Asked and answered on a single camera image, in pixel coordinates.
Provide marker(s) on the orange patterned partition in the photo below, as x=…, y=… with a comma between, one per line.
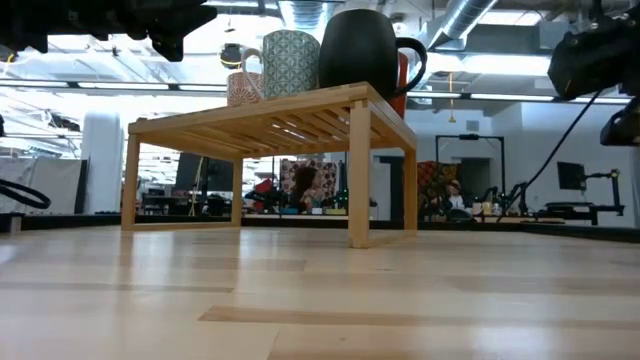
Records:
x=432, y=177

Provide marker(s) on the white column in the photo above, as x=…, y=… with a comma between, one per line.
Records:
x=102, y=165

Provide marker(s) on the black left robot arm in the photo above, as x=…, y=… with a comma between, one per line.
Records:
x=30, y=25

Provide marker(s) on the red patterned white mug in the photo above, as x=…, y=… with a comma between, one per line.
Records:
x=240, y=90

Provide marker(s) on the grey partition panel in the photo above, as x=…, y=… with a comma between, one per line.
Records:
x=55, y=185

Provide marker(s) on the red black background machine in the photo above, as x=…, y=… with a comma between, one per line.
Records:
x=262, y=189

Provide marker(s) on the black background robot arm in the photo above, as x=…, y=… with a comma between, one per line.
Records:
x=522, y=192

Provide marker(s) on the wooden slatted rack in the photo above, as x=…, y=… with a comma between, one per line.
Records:
x=300, y=107

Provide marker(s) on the yellow hanging pendant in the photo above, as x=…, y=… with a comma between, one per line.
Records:
x=451, y=118

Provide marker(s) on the terracotta cup white inside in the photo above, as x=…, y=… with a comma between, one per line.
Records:
x=402, y=70

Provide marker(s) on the silver ceiling duct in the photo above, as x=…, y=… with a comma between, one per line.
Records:
x=460, y=20

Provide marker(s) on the green patterned white mug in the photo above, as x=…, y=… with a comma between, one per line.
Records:
x=292, y=65

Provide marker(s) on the ribbed ceiling duct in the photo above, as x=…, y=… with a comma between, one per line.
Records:
x=305, y=12

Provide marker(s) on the black mug red inside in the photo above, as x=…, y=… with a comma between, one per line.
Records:
x=357, y=50

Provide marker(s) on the black dome ceiling camera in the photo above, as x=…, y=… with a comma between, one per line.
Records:
x=231, y=55

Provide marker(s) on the red floral partition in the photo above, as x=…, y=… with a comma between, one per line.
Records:
x=325, y=172

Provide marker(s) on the long ceiling light strip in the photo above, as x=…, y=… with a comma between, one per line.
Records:
x=510, y=97
x=125, y=85

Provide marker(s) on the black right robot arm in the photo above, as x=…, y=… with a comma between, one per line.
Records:
x=622, y=125

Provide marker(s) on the black metal table frame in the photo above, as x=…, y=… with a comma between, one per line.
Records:
x=550, y=229

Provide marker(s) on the black desk stand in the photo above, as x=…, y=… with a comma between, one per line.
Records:
x=585, y=207

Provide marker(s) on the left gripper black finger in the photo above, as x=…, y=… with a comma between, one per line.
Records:
x=175, y=35

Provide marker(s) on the black rectangular frame stand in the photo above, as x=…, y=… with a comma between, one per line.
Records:
x=470, y=136

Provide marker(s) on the person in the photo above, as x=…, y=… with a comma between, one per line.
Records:
x=305, y=187
x=455, y=200

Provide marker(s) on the dark background screen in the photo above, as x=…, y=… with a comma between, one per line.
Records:
x=220, y=172

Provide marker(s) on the black monitor on arm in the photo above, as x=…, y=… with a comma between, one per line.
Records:
x=570, y=175

